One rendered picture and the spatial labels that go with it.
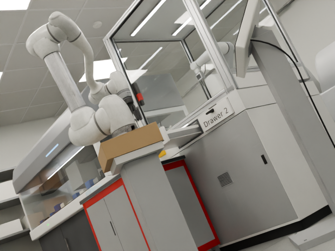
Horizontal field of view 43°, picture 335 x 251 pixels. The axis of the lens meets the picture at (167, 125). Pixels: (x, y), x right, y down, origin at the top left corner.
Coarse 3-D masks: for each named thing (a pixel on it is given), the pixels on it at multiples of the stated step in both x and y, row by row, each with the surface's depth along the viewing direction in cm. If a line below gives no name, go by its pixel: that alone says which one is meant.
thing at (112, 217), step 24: (168, 168) 298; (96, 192) 296; (120, 192) 277; (192, 192) 301; (96, 216) 303; (120, 216) 281; (192, 216) 292; (96, 240) 308; (120, 240) 285; (144, 240) 266; (216, 240) 295
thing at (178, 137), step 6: (192, 126) 295; (198, 126) 299; (168, 132) 280; (174, 132) 282; (180, 132) 286; (186, 132) 289; (192, 132) 292; (198, 132) 296; (174, 138) 281; (180, 138) 290; (186, 138) 298; (168, 144) 292; (174, 144) 301; (180, 144) 311; (162, 150) 303
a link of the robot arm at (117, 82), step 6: (114, 72) 288; (120, 72) 289; (114, 78) 286; (120, 78) 286; (108, 84) 288; (114, 84) 285; (120, 84) 285; (126, 84) 287; (108, 90) 287; (114, 90) 286; (120, 90) 285
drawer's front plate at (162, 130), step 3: (162, 126) 276; (162, 129) 276; (165, 129) 276; (162, 132) 277; (165, 132) 275; (162, 135) 277; (165, 135) 275; (165, 138) 275; (168, 138) 275; (165, 141) 276; (168, 141) 275
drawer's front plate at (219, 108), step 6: (222, 102) 278; (228, 102) 275; (216, 108) 282; (222, 108) 278; (228, 108) 275; (204, 114) 291; (210, 114) 287; (216, 114) 283; (222, 114) 279; (228, 114) 275; (204, 120) 291; (210, 120) 287; (216, 120) 284; (222, 120) 281; (204, 126) 292; (210, 126) 288
